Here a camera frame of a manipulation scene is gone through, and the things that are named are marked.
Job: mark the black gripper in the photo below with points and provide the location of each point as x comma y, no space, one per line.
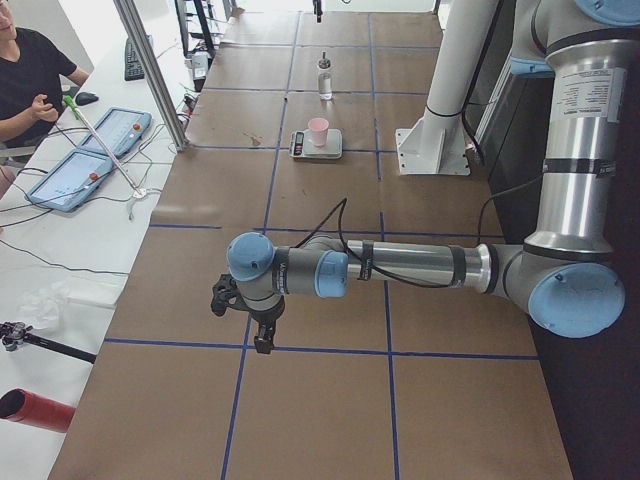
265,317

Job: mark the pink plastic cup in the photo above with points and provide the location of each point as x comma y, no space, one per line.
318,131

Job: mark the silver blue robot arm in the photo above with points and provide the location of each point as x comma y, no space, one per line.
318,10
560,274

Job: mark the grey digital kitchen scale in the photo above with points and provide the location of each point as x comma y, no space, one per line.
301,146

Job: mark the lower blue teach pendant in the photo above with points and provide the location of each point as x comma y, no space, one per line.
70,182

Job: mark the blue teach pendant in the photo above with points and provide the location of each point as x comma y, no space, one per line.
121,129
70,182

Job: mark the red cylinder bottle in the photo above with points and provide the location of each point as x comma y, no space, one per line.
28,408

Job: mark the upper blue teach pendant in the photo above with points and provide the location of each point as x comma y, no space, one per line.
121,129

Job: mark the black keyboard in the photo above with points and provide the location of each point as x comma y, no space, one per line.
133,68

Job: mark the thin rod green tip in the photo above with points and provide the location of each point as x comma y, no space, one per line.
138,192

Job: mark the black computer mouse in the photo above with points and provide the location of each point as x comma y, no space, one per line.
85,98

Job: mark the seated person black shirt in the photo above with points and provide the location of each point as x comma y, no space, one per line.
31,91

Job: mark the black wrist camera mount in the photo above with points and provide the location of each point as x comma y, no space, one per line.
226,295

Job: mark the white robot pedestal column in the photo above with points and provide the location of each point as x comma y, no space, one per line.
435,145

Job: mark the aluminium frame post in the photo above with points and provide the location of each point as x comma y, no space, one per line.
136,32

